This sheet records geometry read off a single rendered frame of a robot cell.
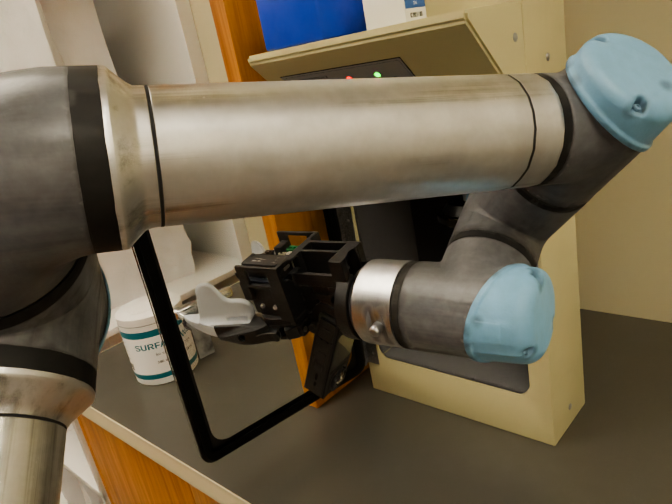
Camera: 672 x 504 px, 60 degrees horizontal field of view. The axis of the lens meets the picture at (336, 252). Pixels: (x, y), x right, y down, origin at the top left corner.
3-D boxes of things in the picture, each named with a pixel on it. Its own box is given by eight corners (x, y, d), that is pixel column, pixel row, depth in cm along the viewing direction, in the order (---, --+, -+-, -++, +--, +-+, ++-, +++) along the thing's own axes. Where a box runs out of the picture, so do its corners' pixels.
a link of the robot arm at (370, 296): (437, 315, 54) (398, 372, 48) (394, 310, 56) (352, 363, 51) (420, 244, 50) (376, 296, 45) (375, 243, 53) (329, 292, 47)
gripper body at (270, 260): (274, 229, 59) (374, 230, 52) (299, 298, 63) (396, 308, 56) (226, 268, 54) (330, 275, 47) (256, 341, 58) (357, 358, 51)
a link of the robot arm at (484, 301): (565, 301, 48) (542, 391, 43) (442, 291, 54) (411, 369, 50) (547, 236, 43) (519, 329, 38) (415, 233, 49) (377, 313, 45)
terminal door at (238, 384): (367, 369, 97) (321, 132, 84) (204, 468, 81) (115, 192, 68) (364, 368, 98) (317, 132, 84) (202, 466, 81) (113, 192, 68)
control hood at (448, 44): (319, 116, 85) (306, 45, 82) (530, 96, 63) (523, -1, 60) (262, 134, 78) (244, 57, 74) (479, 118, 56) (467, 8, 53)
